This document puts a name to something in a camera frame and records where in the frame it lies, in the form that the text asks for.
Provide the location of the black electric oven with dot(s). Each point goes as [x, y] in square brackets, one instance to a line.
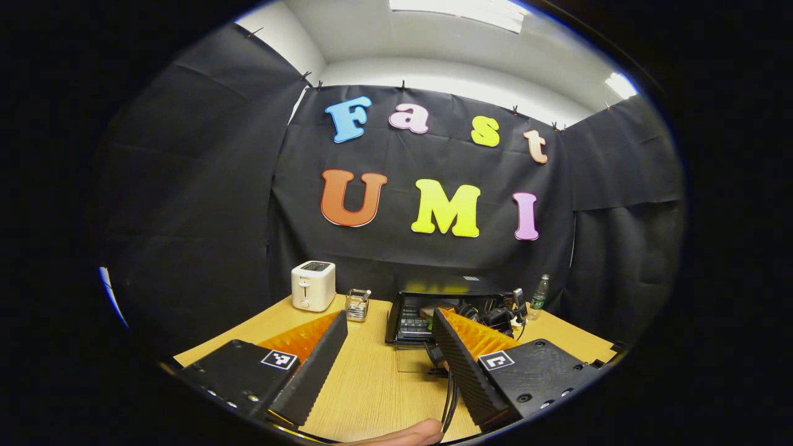
[409, 322]

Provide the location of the white toaster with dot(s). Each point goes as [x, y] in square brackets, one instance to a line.
[313, 286]

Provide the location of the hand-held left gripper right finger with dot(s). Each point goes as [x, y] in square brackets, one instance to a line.
[464, 365]

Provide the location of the ceiling light panel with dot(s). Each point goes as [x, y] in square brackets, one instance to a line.
[621, 85]
[458, 13]

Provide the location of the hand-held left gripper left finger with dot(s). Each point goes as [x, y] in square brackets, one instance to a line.
[316, 365]

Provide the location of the black backdrop cloth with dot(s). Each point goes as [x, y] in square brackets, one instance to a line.
[403, 260]

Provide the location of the clear plastic water bottle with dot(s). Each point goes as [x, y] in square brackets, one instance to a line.
[538, 300]

